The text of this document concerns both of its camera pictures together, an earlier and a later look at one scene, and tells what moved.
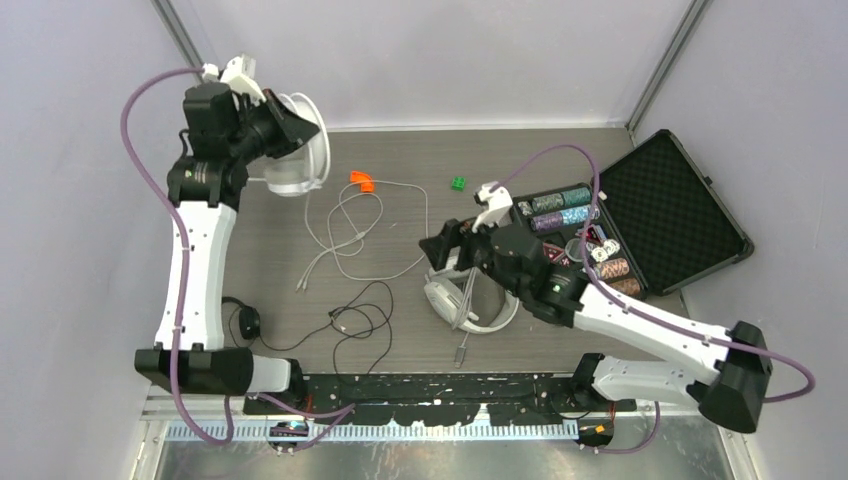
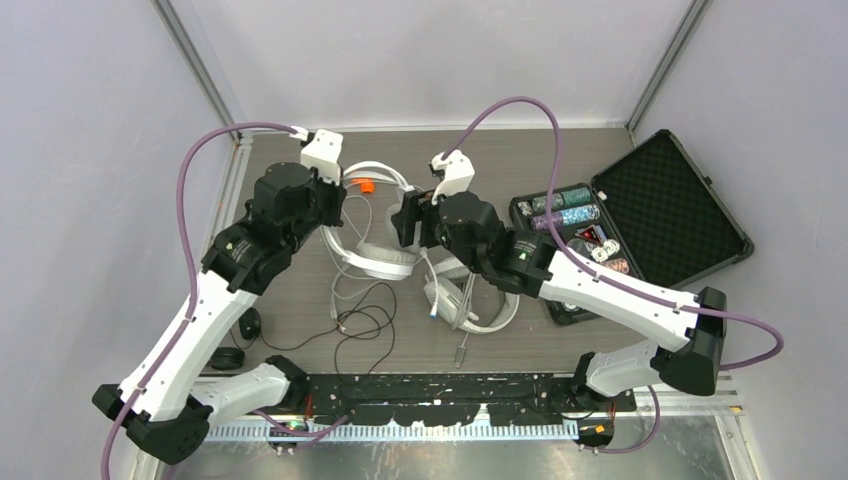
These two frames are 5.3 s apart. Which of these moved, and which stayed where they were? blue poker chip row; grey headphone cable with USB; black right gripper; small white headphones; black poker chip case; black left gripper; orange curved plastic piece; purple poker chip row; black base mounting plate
Moved: black right gripper; black left gripper; small white headphones
Stayed: orange curved plastic piece; grey headphone cable with USB; blue poker chip row; black base mounting plate; black poker chip case; purple poker chip row
